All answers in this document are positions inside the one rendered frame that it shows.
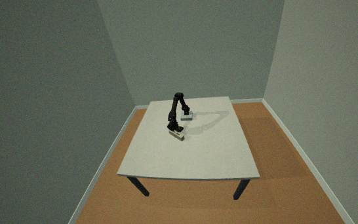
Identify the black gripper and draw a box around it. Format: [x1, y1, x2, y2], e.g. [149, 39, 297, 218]
[174, 122, 184, 132]

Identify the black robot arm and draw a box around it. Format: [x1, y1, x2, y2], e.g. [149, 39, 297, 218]
[167, 92, 189, 131]

